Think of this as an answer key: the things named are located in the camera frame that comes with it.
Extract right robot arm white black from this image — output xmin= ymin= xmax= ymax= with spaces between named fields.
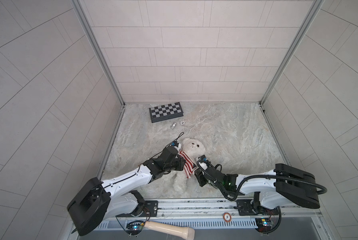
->
xmin=195 ymin=161 xmax=327 ymax=210

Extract red white striped knit sweater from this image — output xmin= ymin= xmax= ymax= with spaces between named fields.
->
xmin=179 ymin=150 xmax=198 ymax=179

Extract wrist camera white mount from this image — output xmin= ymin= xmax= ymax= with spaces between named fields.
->
xmin=171 ymin=141 xmax=182 ymax=152
xmin=197 ymin=155 xmax=212 ymax=170

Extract right green circuit board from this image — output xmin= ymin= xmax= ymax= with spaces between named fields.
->
xmin=255 ymin=218 xmax=272 ymax=233

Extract green circuit board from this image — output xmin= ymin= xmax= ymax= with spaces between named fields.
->
xmin=126 ymin=221 xmax=145 ymax=236
xmin=255 ymin=218 xmax=272 ymax=233

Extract round red white sticker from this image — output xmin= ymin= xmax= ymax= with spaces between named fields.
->
xmin=223 ymin=213 xmax=232 ymax=223

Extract left green circuit board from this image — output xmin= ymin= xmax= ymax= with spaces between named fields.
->
xmin=126 ymin=221 xmax=145 ymax=236

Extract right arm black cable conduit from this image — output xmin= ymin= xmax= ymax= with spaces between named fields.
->
xmin=196 ymin=158 xmax=328 ymax=202

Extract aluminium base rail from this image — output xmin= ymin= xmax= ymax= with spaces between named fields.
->
xmin=74 ymin=196 xmax=317 ymax=221

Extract white teddy bear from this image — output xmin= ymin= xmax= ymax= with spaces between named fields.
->
xmin=174 ymin=138 xmax=206 ymax=193

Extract folded black white chessboard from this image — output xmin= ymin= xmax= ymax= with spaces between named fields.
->
xmin=149 ymin=102 xmax=184 ymax=123

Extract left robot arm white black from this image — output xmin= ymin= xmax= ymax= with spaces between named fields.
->
xmin=67 ymin=141 xmax=186 ymax=236

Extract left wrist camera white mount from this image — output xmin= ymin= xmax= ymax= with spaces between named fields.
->
xmin=171 ymin=141 xmax=182 ymax=152

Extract beige wooden handle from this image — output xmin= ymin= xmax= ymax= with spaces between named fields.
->
xmin=144 ymin=221 xmax=195 ymax=240

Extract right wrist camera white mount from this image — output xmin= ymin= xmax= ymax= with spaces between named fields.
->
xmin=197 ymin=155 xmax=212 ymax=170

